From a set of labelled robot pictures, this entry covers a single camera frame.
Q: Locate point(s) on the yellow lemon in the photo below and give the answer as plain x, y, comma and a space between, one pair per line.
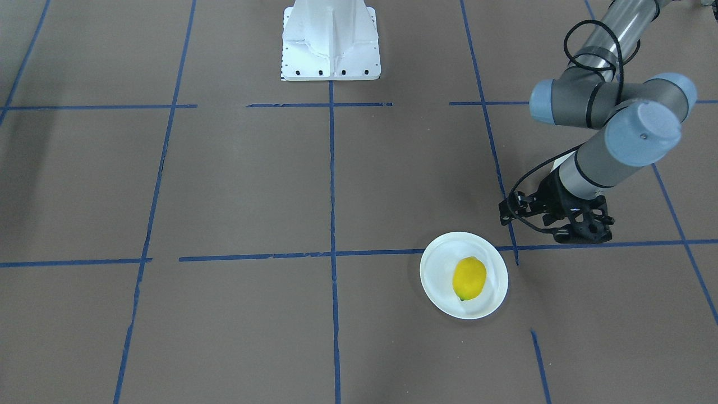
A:
469, 278

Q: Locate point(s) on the white bowl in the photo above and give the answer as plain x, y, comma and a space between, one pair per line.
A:
556, 163

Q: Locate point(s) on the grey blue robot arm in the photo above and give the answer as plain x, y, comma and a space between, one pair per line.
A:
636, 125

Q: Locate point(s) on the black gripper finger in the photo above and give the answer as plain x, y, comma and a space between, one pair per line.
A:
590, 231

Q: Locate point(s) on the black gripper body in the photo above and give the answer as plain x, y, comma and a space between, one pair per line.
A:
550, 196

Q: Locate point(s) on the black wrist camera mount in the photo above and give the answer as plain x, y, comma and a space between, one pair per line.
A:
518, 206

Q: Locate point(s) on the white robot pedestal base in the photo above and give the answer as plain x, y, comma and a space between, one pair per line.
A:
330, 40

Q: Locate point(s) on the white round plate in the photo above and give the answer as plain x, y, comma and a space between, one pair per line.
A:
437, 268

